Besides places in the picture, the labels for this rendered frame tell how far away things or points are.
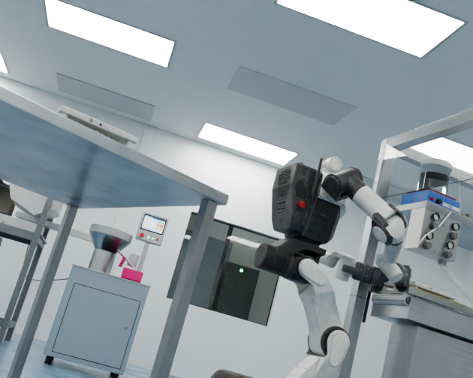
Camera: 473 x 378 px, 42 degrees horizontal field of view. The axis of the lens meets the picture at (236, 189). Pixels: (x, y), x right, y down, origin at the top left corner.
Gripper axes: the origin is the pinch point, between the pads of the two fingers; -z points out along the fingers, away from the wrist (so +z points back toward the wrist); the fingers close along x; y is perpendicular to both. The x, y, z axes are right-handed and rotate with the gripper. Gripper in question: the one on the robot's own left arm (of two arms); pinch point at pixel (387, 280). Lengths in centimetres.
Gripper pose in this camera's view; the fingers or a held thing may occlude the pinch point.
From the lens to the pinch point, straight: 310.7
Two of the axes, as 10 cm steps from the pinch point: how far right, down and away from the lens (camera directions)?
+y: 2.6, -1.8, -9.5
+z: -9.3, -3.0, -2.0
